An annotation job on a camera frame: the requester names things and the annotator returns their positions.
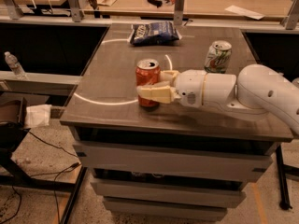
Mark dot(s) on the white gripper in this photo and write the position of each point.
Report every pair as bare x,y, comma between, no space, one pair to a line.
189,87

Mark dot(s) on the red coke can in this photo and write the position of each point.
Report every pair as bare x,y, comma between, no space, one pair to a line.
147,73

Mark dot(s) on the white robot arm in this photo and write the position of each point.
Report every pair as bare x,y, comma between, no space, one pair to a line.
256,91

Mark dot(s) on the green white 7up can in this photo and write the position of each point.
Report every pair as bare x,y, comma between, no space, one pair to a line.
218,57

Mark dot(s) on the blue chip bag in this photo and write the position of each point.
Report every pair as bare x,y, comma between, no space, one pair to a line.
155,33

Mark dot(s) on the grey drawer cabinet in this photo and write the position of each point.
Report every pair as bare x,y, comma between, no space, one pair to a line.
170,160

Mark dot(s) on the black headband object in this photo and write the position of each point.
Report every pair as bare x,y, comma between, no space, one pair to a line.
159,3

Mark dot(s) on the small paper card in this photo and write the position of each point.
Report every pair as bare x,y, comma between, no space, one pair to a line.
108,3

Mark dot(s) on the white paper sheet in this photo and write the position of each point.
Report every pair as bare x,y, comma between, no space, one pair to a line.
245,12

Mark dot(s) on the white crumpled cloth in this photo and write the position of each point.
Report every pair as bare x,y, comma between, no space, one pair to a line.
37,115

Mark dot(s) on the clear plastic water bottle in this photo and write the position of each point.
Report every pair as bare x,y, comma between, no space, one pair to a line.
15,66

